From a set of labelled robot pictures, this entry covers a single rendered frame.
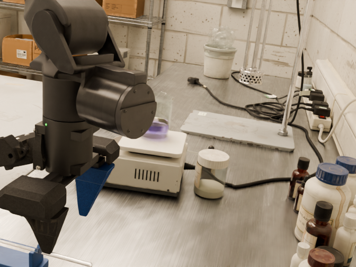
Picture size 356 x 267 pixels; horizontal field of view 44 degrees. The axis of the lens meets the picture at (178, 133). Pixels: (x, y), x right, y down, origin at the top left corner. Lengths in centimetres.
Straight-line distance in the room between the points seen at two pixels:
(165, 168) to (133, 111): 37
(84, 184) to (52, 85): 17
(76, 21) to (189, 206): 45
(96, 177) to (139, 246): 15
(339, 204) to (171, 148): 30
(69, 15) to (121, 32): 294
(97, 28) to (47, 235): 23
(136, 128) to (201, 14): 282
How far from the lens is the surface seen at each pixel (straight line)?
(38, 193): 46
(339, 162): 82
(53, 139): 50
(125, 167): 81
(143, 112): 45
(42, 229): 52
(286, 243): 75
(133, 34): 337
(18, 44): 336
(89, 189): 60
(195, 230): 74
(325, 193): 72
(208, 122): 124
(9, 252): 66
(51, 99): 49
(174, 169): 80
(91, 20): 48
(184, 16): 326
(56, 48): 46
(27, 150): 52
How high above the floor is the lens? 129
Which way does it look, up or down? 20 degrees down
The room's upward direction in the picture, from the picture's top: 7 degrees clockwise
